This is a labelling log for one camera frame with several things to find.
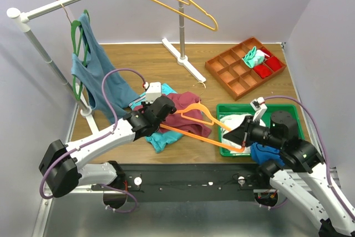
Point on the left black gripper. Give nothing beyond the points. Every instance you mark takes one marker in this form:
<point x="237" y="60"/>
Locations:
<point x="155" y="116"/>

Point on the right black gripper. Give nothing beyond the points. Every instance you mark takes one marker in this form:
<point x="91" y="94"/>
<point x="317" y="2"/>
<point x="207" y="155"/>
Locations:
<point x="242" y="133"/>

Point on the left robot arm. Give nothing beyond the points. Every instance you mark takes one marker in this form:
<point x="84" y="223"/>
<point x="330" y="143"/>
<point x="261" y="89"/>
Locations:
<point x="66" y="166"/>

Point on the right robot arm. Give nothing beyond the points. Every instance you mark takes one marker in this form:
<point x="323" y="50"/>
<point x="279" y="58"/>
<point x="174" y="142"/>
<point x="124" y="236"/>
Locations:
<point x="304" y="179"/>

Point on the blue-grey hanging tank top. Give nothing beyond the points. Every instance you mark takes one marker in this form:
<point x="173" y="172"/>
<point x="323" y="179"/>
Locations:
<point x="117" y="90"/>

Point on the green hanger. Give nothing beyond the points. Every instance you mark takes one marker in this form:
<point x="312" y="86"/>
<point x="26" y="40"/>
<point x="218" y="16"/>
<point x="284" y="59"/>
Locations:
<point x="76" y="49"/>

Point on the yellow hanger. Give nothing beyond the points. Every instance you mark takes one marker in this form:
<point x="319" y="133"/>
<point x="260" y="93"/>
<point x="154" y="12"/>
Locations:
<point x="177" y="1"/>

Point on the white cloth in bin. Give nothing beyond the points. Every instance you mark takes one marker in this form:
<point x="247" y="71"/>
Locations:
<point x="233" y="121"/>

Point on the turquoise folded shirt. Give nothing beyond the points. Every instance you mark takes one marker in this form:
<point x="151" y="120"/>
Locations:
<point x="158" y="140"/>

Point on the royal blue cloth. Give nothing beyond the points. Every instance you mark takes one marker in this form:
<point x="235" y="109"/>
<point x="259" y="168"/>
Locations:
<point x="261" y="154"/>

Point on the green plastic bin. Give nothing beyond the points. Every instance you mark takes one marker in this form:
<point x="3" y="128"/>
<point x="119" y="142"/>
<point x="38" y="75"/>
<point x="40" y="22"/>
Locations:
<point x="229" y="109"/>

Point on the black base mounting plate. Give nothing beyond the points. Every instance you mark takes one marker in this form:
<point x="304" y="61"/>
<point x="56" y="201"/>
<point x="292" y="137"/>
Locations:
<point x="194" y="182"/>

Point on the orange compartment tray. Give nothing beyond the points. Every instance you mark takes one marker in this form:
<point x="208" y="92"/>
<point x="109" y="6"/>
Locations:
<point x="233" y="74"/>

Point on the red cloth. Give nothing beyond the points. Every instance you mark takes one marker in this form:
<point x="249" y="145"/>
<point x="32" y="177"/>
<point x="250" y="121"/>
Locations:
<point x="268" y="67"/>

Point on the mint green cloth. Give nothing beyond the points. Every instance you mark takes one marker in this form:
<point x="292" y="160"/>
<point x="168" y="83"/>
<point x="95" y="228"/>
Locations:
<point x="254" y="57"/>

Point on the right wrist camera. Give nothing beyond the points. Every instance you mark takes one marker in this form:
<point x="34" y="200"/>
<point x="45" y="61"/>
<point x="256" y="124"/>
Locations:
<point x="259" y="107"/>

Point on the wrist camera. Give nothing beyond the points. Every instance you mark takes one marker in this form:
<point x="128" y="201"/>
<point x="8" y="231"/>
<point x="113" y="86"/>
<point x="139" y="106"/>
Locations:
<point x="152" y="91"/>
<point x="259" y="107"/>

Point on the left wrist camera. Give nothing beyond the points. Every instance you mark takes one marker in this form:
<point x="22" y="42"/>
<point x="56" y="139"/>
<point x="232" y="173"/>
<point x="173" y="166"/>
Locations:
<point x="152" y="91"/>

